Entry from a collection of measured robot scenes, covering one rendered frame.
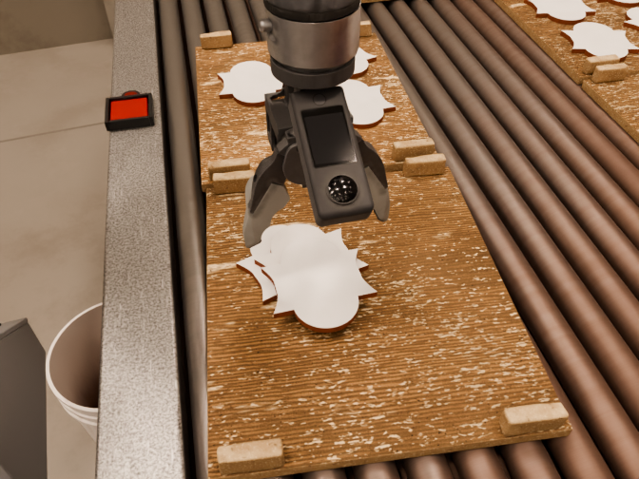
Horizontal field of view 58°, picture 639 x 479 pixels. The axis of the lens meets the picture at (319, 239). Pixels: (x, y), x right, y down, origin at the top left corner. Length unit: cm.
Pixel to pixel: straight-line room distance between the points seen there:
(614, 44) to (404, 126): 49
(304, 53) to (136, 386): 39
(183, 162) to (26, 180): 170
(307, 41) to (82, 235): 184
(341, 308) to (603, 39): 83
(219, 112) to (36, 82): 228
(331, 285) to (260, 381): 13
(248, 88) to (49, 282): 127
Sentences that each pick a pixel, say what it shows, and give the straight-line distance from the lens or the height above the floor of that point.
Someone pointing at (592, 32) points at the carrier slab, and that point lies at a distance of 129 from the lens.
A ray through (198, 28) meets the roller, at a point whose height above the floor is 92.
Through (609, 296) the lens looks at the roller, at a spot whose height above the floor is 91.
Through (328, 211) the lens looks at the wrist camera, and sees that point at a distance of 45.
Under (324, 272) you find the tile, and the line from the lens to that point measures 66.
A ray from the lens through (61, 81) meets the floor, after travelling 316.
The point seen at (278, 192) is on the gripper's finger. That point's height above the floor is 111.
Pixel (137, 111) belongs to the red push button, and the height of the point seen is 93.
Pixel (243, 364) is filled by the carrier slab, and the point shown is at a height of 94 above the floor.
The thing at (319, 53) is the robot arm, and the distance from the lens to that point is 46.
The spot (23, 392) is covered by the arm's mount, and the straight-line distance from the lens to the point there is 67.
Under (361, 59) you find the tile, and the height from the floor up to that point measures 95.
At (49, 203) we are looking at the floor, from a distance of 241.
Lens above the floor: 146
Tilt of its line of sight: 46 degrees down
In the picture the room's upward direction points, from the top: straight up
